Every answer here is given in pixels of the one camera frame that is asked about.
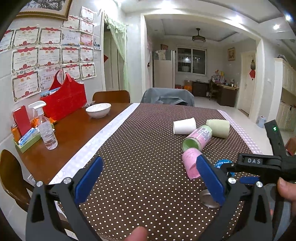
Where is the green tray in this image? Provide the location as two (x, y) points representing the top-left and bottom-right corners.
(13, 128), (42, 153)

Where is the white paper cup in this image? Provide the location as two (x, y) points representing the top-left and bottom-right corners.
(173, 118), (197, 135)

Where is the wooden chair at left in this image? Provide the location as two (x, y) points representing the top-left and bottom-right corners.
(0, 150), (34, 212)

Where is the red felt bag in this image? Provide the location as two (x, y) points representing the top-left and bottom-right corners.
(40, 70), (87, 121)

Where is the wooden chair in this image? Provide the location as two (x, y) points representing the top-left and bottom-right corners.
(0, 150), (34, 212)
(92, 90), (130, 103)

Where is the wooden chair back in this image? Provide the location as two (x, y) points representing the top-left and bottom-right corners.
(92, 90), (130, 103)

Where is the framed blossom painting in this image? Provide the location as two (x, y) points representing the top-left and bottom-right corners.
(16, 0), (72, 20)

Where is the white door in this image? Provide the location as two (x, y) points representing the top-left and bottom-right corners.
(237, 51), (256, 116)

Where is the clear spray bottle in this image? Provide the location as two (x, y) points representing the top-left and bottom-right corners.
(28, 100), (58, 150)

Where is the green door curtain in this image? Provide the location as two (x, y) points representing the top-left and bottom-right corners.
(103, 14), (129, 91)

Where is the black blue CoolTowel can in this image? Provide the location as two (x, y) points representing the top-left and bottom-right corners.
(196, 155), (232, 206)

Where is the ceiling lamp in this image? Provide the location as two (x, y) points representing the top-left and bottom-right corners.
(192, 28), (206, 43)

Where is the white ceramic bowl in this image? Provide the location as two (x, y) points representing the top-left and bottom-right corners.
(85, 103), (111, 118)

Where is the window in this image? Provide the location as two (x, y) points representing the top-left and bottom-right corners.
(177, 48), (207, 75)

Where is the dark wooden desk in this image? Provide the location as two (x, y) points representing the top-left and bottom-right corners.
(209, 81), (239, 108)

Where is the right hand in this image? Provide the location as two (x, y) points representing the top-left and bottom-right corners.
(270, 177), (296, 216)

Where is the light green cup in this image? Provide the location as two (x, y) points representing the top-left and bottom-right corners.
(206, 119), (230, 138)

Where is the pink paper cup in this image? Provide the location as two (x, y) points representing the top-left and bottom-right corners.
(182, 148), (202, 180)

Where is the left hand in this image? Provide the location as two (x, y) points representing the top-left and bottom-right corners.
(125, 226), (148, 241)

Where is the light blue bin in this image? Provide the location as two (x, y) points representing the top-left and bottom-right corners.
(257, 115), (266, 128)

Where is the white wall cabinet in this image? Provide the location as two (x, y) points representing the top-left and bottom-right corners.
(268, 58), (295, 132)

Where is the red box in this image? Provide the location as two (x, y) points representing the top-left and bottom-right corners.
(13, 105), (31, 136)

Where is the white refrigerator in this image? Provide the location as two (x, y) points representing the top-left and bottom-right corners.
(153, 50), (176, 88)

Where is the small framed picture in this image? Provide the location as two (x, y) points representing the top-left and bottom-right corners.
(227, 47), (236, 61)

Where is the grey covered chair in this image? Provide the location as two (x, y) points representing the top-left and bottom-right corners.
(141, 87), (195, 107)

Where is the pink green labelled canister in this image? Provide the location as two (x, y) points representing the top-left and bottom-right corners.
(182, 125), (212, 152)

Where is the brown polka dot tablecloth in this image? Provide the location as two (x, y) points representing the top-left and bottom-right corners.
(49, 102), (263, 241)

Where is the pink checked tablecloth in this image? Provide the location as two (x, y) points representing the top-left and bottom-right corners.
(218, 110), (262, 154)

